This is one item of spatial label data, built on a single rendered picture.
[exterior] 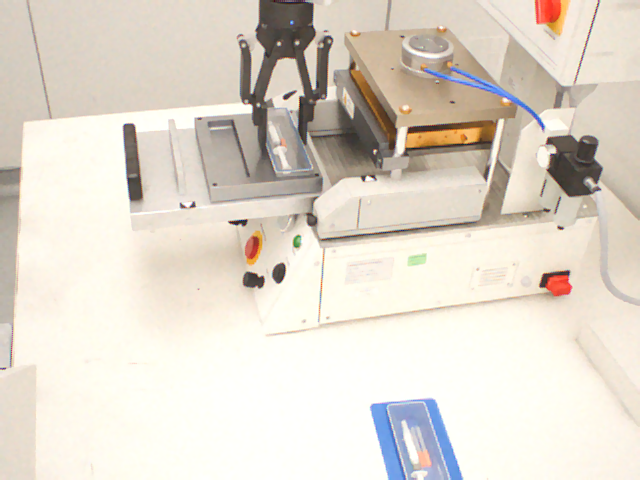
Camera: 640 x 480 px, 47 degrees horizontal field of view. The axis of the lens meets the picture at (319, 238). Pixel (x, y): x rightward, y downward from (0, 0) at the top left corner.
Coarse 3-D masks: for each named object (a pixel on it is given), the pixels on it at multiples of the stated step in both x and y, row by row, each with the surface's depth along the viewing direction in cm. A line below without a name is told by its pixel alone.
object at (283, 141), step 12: (276, 108) 120; (276, 120) 117; (288, 120) 118; (276, 132) 115; (288, 132) 115; (276, 144) 112; (288, 144) 112; (300, 144) 112; (276, 156) 109; (288, 156) 110; (300, 156) 110; (276, 168) 107; (288, 168) 107; (300, 168) 107
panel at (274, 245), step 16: (240, 224) 134; (256, 224) 128; (272, 224) 122; (304, 224) 112; (240, 240) 133; (272, 240) 121; (288, 240) 115; (304, 240) 111; (256, 256) 124; (272, 256) 119; (288, 256) 114; (256, 272) 123; (288, 272) 113; (256, 288) 122; (272, 288) 116; (256, 304) 120; (272, 304) 115
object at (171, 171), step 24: (168, 120) 115; (144, 144) 117; (168, 144) 117; (192, 144) 117; (312, 144) 119; (144, 168) 111; (168, 168) 112; (192, 168) 112; (144, 192) 107; (168, 192) 107; (192, 192) 107; (312, 192) 109; (144, 216) 103; (168, 216) 104; (192, 216) 105; (216, 216) 106; (240, 216) 107; (264, 216) 108
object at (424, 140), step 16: (368, 96) 114; (384, 112) 111; (384, 128) 107; (416, 128) 107; (432, 128) 108; (448, 128) 108; (464, 128) 108; (480, 128) 109; (416, 144) 108; (432, 144) 108; (448, 144) 109; (464, 144) 110; (480, 144) 111
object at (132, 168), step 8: (128, 128) 112; (128, 136) 111; (136, 136) 115; (128, 144) 109; (136, 144) 110; (128, 152) 107; (136, 152) 108; (128, 160) 106; (136, 160) 106; (128, 168) 104; (136, 168) 104; (128, 176) 103; (136, 176) 103; (128, 184) 104; (136, 184) 104; (128, 192) 104; (136, 192) 105
